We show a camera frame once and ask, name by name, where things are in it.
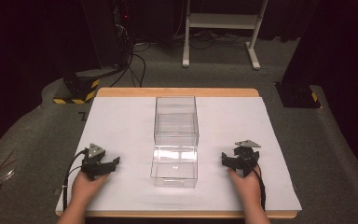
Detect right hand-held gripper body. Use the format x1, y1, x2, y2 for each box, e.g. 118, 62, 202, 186
229, 139, 262, 178

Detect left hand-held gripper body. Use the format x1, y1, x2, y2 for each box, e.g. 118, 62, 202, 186
80, 143, 113, 182

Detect person's left hand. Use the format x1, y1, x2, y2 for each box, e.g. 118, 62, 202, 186
71, 170, 110, 208

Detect person's right hand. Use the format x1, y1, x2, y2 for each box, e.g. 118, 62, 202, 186
227, 165, 263, 207

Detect white table cover sheet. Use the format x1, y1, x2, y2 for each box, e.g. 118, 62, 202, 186
55, 95, 303, 213

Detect clear plastic drawer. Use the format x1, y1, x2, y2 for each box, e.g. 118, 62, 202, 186
149, 144, 199, 189

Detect clear plastic drawer cabinet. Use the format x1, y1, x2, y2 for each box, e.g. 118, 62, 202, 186
153, 95, 200, 147

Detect black yellow striped stand base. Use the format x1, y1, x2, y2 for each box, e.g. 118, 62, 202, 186
52, 68, 102, 105
274, 80, 323, 109

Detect thin brown sticks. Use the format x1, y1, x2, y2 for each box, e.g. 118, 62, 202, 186
0, 150, 19, 185

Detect black stand column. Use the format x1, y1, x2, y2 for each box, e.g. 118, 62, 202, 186
79, 0, 132, 70

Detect white metal stand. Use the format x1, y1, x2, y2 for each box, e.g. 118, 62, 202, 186
182, 0, 269, 71

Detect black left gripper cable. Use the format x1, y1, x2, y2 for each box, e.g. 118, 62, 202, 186
62, 148, 90, 213

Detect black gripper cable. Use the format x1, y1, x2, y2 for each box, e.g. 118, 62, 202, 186
241, 154, 267, 212
62, 148, 90, 213

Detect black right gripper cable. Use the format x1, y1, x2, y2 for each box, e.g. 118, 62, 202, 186
241, 154, 267, 212

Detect black floor cables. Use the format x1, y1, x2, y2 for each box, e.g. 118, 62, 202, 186
109, 39, 152, 89

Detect cables under white stand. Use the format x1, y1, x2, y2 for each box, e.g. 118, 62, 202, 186
172, 28, 250, 50

